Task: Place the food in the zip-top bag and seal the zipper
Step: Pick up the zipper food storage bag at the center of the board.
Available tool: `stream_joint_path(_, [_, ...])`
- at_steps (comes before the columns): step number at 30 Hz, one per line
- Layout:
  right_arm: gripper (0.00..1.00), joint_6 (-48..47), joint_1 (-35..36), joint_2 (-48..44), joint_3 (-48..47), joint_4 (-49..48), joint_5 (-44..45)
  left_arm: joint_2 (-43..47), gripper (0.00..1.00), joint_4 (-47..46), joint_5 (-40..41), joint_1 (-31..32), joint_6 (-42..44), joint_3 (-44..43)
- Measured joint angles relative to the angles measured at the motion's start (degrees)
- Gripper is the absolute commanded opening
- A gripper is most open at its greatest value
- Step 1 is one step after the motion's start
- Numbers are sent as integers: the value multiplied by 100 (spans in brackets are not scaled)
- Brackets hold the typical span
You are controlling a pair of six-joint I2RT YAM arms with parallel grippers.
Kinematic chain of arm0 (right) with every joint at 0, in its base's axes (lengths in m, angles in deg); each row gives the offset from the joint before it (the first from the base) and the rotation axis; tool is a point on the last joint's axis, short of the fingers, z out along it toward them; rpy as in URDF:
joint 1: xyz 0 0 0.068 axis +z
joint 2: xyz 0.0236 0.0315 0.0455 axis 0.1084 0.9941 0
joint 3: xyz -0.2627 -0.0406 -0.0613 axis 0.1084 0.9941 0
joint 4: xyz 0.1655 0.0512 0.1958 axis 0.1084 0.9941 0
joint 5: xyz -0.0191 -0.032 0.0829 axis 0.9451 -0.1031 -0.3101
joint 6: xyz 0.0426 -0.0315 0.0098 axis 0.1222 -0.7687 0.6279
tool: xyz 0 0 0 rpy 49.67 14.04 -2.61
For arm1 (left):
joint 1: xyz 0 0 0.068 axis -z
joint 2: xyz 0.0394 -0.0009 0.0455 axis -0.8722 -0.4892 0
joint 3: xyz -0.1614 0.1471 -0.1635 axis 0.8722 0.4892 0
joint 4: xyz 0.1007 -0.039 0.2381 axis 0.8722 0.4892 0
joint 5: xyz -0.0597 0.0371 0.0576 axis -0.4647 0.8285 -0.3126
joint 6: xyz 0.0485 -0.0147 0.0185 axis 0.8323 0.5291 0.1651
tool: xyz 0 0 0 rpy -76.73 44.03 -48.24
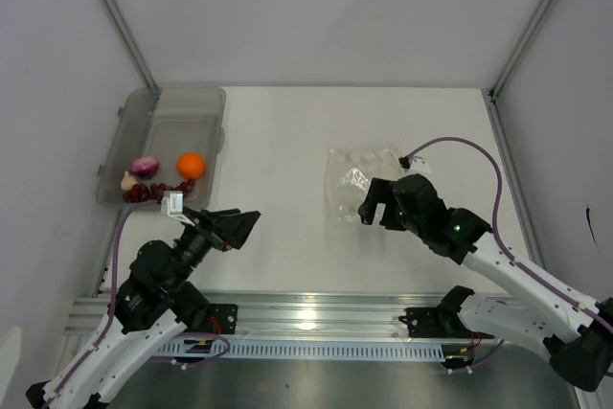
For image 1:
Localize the garlic bulb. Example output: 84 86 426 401
120 171 139 192

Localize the aluminium mounting rail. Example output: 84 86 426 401
64 289 528 336

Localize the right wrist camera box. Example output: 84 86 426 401
398 155 432 175

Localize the slotted white cable duct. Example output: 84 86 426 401
154 338 445 363

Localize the clear zip top bag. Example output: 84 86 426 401
323 142 404 225

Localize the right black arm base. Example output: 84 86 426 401
397 307 494 339

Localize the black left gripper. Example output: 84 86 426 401
168 206 260 290

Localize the right aluminium frame post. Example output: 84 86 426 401
488 0 557 103

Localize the orange fruit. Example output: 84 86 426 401
176 152 206 181

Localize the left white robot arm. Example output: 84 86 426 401
26 209 261 408

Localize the clear grey plastic bin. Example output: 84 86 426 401
96 87 226 208

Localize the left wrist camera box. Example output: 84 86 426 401
160 191 194 226

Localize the dark red grape bunch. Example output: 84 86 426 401
123 180 195 203

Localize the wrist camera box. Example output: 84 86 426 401
160 191 194 226
398 155 432 175

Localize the left aluminium frame post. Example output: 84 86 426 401
99 0 159 93

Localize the red onion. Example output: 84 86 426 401
130 156 159 178

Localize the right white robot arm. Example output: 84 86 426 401
358 174 612 392

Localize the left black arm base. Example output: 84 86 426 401
202 304 238 335

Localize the aluminium frame post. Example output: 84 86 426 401
99 0 159 93
488 0 557 103

